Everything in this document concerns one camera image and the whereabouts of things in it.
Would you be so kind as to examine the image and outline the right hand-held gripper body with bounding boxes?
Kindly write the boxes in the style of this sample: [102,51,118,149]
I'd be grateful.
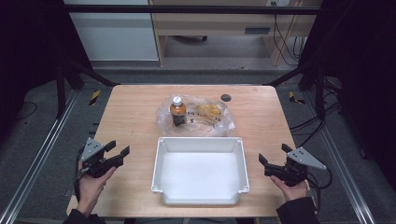
[263,147,328,188]

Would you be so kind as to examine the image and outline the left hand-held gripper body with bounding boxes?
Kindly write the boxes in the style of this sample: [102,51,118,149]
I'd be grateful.
[79,137,124,179]

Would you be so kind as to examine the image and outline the white plastic bin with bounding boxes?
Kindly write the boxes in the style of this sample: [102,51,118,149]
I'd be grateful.
[150,136,250,206]

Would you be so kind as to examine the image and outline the orange drink bottle white cap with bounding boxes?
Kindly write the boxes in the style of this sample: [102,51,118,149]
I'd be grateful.
[169,95,188,128]

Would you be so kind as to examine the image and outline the clear plastic bag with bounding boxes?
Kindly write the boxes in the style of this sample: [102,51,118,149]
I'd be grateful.
[155,93,236,138]

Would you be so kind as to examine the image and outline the yellow snack packet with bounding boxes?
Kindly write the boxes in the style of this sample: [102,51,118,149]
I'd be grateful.
[195,102,226,120]

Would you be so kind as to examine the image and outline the person's right hand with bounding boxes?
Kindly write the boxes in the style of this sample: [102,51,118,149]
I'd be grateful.
[269,175,311,203]

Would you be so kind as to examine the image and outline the person's left hand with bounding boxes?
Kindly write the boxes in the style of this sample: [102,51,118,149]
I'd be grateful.
[76,161,118,217]

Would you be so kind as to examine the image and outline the yellow black tape piece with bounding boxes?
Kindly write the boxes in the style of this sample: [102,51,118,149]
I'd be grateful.
[288,91,306,105]
[89,90,102,106]

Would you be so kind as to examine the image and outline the black metal stand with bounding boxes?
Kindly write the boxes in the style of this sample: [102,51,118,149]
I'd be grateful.
[267,59,328,120]
[55,57,120,119]

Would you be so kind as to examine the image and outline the black curtain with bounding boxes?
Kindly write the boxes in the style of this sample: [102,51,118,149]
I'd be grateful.
[0,0,92,141]
[298,0,396,188]

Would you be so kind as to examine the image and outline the white cabinet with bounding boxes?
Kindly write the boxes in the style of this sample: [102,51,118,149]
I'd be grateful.
[64,0,160,63]

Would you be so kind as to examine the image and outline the light wooden desk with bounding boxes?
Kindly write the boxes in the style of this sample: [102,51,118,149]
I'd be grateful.
[148,0,323,67]

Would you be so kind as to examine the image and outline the left hand-held gripper cable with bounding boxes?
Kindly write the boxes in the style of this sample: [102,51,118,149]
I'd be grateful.
[72,146,87,203]

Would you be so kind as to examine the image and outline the hand-held gripper cable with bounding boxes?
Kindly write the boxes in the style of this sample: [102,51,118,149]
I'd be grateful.
[72,146,87,203]
[306,169,333,213]

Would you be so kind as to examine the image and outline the black floor cables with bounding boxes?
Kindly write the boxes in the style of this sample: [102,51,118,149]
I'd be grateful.
[289,77,344,147]

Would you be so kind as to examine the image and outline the right hand-held gripper cable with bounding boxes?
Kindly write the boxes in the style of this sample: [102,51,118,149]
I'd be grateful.
[306,169,333,213]

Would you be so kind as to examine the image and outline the aluminium floor rail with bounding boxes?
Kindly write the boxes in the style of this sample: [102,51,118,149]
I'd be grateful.
[0,90,80,224]
[303,91,377,224]

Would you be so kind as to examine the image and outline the thin black floor cable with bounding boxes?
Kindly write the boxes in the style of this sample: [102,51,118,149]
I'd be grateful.
[13,101,38,120]

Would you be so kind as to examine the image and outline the black cables under desk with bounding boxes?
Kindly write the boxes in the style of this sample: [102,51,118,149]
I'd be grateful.
[272,1,307,67]

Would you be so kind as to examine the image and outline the black horizontal frame bar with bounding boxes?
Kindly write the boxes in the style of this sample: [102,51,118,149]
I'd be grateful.
[64,4,323,16]

